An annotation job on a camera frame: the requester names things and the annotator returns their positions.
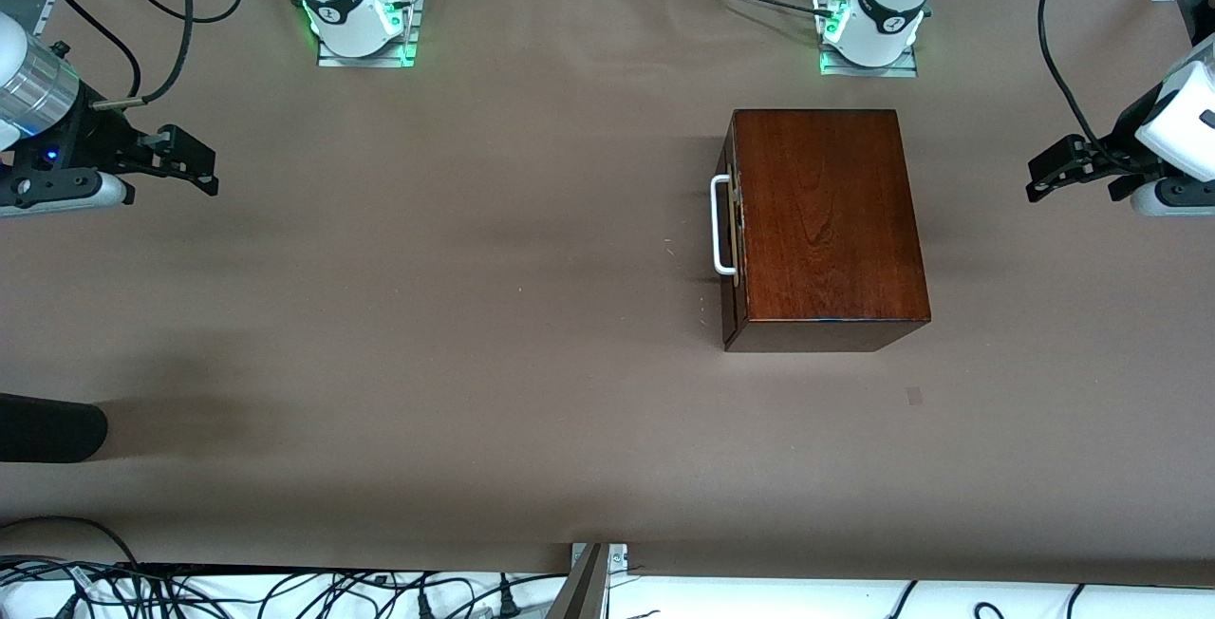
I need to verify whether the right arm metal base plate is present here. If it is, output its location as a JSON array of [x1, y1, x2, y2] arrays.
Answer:
[[316, 0, 420, 69]]

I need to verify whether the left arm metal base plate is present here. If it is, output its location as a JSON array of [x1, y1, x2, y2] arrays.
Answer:
[[818, 0, 920, 79]]

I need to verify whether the black floor cable tangle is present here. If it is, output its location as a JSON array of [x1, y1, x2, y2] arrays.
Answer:
[[0, 516, 570, 619]]

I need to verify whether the black cylindrical object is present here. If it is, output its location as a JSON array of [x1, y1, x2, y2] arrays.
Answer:
[[0, 394, 108, 463]]

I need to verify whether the aluminium frame post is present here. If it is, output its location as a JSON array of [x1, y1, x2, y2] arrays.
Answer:
[[546, 543, 629, 619]]

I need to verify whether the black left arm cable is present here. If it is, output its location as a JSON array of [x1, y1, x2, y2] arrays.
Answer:
[[1038, 0, 1140, 174]]

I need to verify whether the dark wooden drawer cabinet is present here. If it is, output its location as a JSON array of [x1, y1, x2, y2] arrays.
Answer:
[[717, 108, 932, 353]]

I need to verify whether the wooden drawer with white handle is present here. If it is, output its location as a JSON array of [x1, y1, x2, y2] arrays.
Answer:
[[710, 116, 751, 349]]

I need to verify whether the brown paper table cover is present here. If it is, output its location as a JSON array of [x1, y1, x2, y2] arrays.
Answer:
[[0, 0, 1215, 588]]

